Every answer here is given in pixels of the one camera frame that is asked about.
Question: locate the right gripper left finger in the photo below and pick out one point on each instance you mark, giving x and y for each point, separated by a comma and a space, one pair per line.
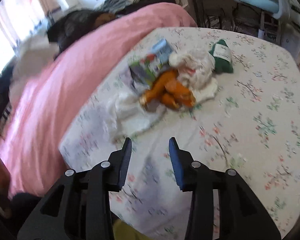
77, 206

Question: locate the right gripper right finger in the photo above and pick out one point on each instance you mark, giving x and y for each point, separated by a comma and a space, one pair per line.
223, 194

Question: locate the white tissue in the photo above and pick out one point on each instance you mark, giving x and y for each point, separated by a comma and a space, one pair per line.
125, 116

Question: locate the colourful snack package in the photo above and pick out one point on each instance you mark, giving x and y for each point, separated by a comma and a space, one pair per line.
141, 74

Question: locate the white plastic bag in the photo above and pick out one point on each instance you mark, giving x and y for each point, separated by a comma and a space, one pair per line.
195, 68

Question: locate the blue milk carton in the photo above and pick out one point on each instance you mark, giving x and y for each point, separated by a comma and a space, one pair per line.
162, 50

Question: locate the pink duvet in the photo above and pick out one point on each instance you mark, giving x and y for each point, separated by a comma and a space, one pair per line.
51, 100

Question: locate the black jacket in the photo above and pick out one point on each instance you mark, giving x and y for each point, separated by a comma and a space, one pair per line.
76, 24

